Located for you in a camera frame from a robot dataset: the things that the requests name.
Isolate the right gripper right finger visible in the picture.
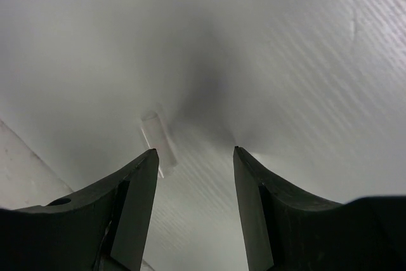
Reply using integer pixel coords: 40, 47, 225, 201
233, 147, 405, 270

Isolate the clear pen cap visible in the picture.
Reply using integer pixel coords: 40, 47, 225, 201
140, 110, 177, 178

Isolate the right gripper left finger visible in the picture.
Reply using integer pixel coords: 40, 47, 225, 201
1, 149, 159, 270

